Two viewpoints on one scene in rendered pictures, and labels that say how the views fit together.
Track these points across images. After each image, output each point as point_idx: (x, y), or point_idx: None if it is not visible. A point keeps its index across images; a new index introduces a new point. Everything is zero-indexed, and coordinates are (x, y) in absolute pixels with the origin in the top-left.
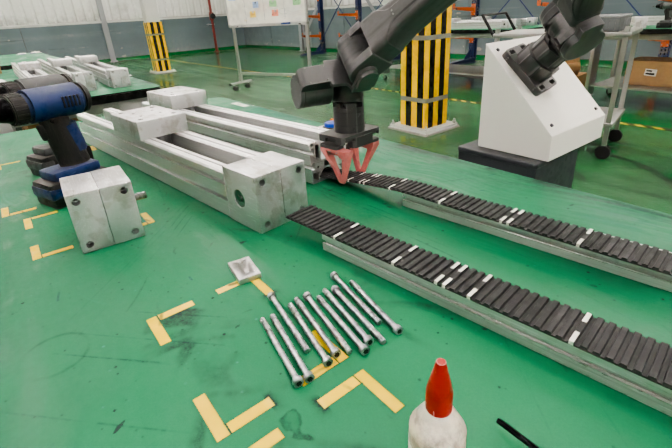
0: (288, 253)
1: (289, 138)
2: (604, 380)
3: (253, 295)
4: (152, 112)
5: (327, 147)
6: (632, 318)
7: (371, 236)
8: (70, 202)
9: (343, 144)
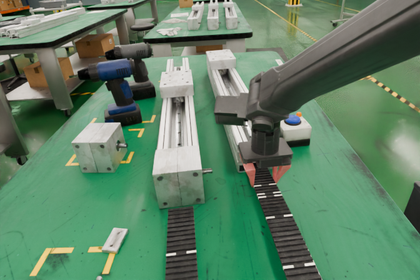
0: (152, 240)
1: (233, 130)
2: None
3: (97, 268)
4: (179, 77)
5: (240, 156)
6: None
7: (185, 274)
8: (74, 145)
9: (245, 163)
